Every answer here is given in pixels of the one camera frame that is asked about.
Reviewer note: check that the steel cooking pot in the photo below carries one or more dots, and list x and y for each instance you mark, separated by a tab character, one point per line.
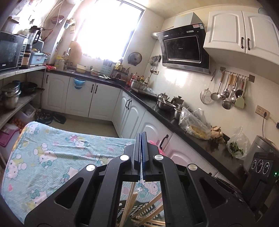
138	85

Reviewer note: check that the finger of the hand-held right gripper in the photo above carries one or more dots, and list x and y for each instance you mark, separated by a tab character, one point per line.
235	192

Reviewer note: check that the metal utensil rail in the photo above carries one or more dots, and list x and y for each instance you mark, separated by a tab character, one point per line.
251	78

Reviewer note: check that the large clear plastic bag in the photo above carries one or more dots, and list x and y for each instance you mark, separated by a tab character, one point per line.
196	128

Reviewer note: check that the black microwave oven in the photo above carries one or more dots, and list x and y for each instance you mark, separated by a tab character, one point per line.
9	51

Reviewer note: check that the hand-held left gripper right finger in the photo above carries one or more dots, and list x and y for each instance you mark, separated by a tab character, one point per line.
145	157

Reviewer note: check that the steel bowl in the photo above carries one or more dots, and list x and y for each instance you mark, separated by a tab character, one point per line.
165	105

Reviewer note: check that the small steel ladle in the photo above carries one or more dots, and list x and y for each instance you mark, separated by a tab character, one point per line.
214	96

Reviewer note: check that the blue plastic box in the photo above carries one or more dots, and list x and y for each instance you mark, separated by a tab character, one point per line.
37	60

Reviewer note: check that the small wall rack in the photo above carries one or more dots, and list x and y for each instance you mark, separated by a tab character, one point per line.
69	24

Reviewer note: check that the metal shelf rack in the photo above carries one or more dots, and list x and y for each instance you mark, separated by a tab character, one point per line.
21	70

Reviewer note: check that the yellow bowl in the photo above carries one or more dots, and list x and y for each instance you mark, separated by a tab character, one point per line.
81	69

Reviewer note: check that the steel kettle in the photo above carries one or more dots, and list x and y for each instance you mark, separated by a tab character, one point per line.
163	97

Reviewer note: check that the black kitchen countertop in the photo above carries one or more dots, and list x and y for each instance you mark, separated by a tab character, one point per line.
196	144

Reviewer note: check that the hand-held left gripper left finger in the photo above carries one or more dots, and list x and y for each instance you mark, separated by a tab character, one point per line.
137	157

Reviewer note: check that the small steel pot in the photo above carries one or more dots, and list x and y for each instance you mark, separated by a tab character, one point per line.
179	113

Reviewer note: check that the dark shoes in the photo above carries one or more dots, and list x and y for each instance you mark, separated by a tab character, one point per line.
56	119

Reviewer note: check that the black spice rack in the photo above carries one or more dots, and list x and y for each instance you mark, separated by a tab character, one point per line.
119	73

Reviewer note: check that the wall power socket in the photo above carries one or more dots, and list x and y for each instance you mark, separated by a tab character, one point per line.
262	111

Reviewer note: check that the green spatula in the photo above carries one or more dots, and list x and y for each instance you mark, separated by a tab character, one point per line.
240	101

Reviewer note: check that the cartoon cat printed tablecloth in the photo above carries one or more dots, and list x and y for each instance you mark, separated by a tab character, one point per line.
54	152

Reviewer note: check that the grey rice cooker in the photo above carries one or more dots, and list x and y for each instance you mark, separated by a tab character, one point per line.
257	145

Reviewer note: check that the ginger root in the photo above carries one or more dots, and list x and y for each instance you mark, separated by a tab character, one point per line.
216	133

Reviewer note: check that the black frying pan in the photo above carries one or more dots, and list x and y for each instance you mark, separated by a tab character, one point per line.
28	87

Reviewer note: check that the bunch of bamboo chopsticks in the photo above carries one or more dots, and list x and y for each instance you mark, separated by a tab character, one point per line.
150	203

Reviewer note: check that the small dark wall fan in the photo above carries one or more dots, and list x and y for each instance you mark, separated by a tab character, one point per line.
134	59

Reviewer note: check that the white wall cabinet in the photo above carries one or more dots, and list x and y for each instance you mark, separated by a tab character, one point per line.
226	28

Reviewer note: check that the pink plastic box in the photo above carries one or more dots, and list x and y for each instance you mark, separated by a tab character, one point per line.
7	137

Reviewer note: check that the teal mini drawer organizer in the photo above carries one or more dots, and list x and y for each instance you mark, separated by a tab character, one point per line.
108	69

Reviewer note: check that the blue hanging bin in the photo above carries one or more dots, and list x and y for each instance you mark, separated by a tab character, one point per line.
79	84

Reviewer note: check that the large steel ladle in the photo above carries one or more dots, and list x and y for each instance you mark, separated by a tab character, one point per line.
226	104

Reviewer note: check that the kitchen window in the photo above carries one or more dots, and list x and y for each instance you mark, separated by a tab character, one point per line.
109	28

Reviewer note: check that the wooden cutting board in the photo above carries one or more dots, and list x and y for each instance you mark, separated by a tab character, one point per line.
76	53

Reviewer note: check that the plastic bag of greens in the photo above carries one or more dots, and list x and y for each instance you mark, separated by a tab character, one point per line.
237	148

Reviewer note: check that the dark glass bottle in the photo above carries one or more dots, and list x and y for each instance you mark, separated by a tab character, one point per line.
25	62

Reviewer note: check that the white base cabinets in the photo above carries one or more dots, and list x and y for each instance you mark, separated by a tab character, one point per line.
100	102

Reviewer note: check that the chopstick pair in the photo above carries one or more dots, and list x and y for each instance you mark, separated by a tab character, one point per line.
129	196

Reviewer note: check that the large steel stockpot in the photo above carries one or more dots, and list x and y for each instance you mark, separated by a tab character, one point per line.
9	98

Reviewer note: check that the black blender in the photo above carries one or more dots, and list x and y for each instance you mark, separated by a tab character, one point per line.
33	37

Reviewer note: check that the black range hood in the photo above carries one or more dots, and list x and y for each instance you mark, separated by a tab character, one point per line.
183	48

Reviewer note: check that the green plastic utensil basket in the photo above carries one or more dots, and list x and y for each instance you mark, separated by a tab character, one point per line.
143	209

